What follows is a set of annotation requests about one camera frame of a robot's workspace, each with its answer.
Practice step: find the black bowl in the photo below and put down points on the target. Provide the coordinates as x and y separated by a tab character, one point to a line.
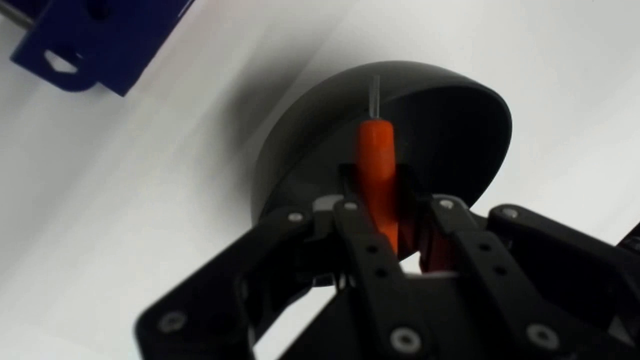
450	130

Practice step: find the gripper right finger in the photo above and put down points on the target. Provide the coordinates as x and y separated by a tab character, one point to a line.
492	260

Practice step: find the blue metal bracket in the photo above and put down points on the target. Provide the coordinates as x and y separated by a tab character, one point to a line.
115	40

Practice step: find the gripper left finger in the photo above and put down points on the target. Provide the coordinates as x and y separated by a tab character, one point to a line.
372	250

